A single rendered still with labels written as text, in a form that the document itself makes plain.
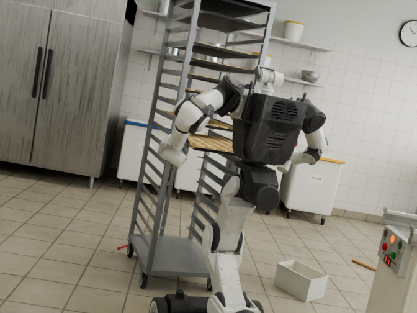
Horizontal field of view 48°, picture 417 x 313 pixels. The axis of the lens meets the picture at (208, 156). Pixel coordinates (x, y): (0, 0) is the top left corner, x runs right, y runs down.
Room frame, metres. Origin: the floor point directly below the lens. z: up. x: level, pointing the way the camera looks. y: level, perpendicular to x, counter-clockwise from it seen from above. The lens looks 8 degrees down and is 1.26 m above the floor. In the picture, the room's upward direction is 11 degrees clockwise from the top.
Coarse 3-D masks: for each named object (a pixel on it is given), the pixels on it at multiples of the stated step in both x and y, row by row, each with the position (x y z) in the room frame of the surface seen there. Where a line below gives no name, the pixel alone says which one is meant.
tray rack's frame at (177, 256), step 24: (240, 0) 2.93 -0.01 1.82; (264, 0) 2.80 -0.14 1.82; (168, 24) 3.23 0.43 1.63; (192, 72) 3.33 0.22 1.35; (144, 168) 3.23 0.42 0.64; (168, 192) 3.33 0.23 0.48; (168, 240) 3.26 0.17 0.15; (192, 240) 3.36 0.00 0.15; (144, 264) 2.74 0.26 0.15; (168, 264) 2.82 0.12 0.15; (192, 264) 2.89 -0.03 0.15
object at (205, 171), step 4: (204, 168) 3.34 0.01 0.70; (204, 172) 3.30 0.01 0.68; (208, 172) 3.25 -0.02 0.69; (208, 176) 3.17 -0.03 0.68; (212, 176) 3.17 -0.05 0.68; (216, 176) 3.11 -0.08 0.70; (216, 180) 3.09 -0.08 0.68; (220, 180) 3.03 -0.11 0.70; (220, 184) 2.97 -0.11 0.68; (224, 184) 2.96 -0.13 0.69
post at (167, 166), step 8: (200, 0) 2.67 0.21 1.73; (192, 16) 2.66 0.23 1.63; (192, 24) 2.66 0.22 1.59; (192, 32) 2.66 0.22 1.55; (192, 40) 2.66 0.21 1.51; (184, 56) 2.67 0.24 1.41; (184, 64) 2.66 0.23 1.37; (184, 72) 2.66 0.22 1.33; (184, 80) 2.66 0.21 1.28; (184, 88) 2.67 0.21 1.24; (168, 168) 2.66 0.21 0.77; (168, 176) 2.67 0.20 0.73; (160, 192) 2.66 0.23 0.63; (160, 200) 2.66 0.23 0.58; (160, 208) 2.66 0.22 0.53; (160, 216) 2.66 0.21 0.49; (152, 232) 2.68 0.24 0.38; (152, 240) 2.66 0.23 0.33; (152, 248) 2.66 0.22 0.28; (152, 256) 2.66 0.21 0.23; (152, 264) 2.67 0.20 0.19
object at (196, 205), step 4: (192, 204) 3.39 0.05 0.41; (196, 204) 3.36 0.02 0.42; (196, 208) 3.30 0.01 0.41; (200, 208) 3.27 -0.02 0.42; (200, 212) 3.21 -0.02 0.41; (204, 212) 3.19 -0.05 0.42; (204, 216) 3.13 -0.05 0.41; (208, 216) 3.10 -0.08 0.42; (208, 220) 3.04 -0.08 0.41; (212, 220) 3.03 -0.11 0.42
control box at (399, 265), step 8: (392, 232) 1.89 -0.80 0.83; (384, 240) 1.94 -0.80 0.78; (400, 240) 1.79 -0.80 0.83; (392, 248) 1.85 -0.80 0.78; (408, 248) 1.75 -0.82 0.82; (384, 256) 1.90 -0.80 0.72; (400, 256) 1.76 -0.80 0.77; (408, 256) 1.75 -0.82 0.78; (392, 264) 1.81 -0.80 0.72; (400, 264) 1.75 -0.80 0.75; (400, 272) 1.75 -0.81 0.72
